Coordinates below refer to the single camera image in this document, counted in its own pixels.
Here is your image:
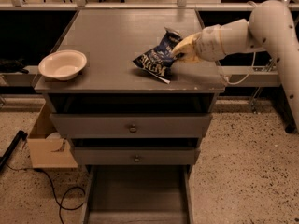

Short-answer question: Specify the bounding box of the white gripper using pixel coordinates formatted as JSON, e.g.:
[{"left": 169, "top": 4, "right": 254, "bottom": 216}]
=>
[{"left": 172, "top": 24, "right": 226, "bottom": 63}]

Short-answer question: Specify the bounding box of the blue chip bag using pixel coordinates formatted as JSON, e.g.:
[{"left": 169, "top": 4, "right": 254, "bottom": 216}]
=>
[{"left": 133, "top": 28, "right": 182, "bottom": 84}]

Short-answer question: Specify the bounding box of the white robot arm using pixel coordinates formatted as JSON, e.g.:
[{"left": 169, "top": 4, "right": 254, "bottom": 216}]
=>
[{"left": 172, "top": 0, "right": 299, "bottom": 128}]

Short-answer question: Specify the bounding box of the grey drawer cabinet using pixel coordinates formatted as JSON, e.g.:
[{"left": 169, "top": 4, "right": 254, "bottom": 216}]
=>
[{"left": 33, "top": 8, "right": 226, "bottom": 224}]

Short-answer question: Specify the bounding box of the top grey drawer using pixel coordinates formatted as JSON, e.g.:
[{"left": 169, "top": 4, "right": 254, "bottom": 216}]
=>
[{"left": 50, "top": 114, "right": 211, "bottom": 139}]

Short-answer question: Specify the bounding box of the grey drawer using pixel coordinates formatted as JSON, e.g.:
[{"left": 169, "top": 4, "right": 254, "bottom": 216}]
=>
[
  {"left": 72, "top": 147, "right": 200, "bottom": 165},
  {"left": 50, "top": 114, "right": 211, "bottom": 139},
  {"left": 80, "top": 165, "right": 194, "bottom": 224}
]

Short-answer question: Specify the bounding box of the middle grey drawer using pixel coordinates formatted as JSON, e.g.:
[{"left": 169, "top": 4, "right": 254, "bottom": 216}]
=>
[{"left": 72, "top": 147, "right": 200, "bottom": 165}]

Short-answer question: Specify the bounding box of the bottom grey drawer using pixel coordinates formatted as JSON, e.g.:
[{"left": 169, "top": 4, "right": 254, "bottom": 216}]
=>
[{"left": 80, "top": 165, "right": 194, "bottom": 224}]

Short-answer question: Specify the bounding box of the black cart at right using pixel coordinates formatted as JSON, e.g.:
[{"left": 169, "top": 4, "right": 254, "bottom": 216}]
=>
[{"left": 276, "top": 86, "right": 296, "bottom": 133}]

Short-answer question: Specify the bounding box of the white bowl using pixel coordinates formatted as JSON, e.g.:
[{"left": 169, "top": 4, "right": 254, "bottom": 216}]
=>
[{"left": 38, "top": 49, "right": 87, "bottom": 81}]

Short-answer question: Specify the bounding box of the cardboard box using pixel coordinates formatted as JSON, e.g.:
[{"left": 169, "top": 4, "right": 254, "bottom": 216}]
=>
[{"left": 27, "top": 105, "right": 78, "bottom": 168}]

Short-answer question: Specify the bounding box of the black bar on floor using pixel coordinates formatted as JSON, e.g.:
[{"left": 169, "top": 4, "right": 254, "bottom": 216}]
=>
[{"left": 0, "top": 130, "right": 27, "bottom": 172}]

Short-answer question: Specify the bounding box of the white hanging cable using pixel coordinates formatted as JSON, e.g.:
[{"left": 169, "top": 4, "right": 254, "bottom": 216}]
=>
[{"left": 222, "top": 1, "right": 263, "bottom": 87}]

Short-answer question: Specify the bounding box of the metal frame rail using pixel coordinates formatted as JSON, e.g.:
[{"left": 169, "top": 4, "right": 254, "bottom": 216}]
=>
[{"left": 0, "top": 65, "right": 280, "bottom": 87}]

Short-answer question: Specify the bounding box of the black object on rail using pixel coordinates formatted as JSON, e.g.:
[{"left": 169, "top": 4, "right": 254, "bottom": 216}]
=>
[{"left": 0, "top": 59, "right": 29, "bottom": 74}]

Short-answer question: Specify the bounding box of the black floor cable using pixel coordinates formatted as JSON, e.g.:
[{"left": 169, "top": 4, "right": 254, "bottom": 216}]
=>
[{"left": 5, "top": 162, "right": 86, "bottom": 224}]

